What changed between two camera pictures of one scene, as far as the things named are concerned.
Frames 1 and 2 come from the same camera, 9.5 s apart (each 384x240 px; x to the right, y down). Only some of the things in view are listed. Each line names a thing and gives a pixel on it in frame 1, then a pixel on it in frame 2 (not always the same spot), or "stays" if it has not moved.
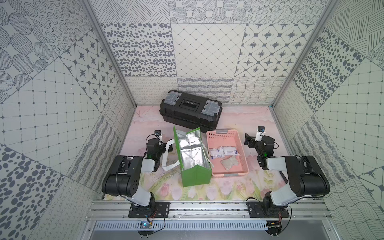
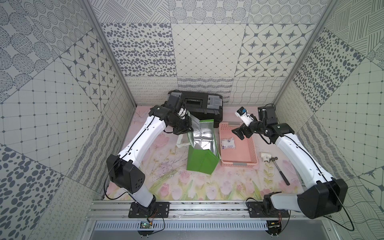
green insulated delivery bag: (195, 168) to (205, 154)
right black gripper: (252, 139) to (243, 129)
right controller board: (274, 228) stays
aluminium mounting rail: (208, 211) stays
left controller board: (145, 228) stays
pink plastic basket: (218, 138) to (244, 154)
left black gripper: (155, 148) to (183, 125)
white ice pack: (229, 150) to (228, 143)
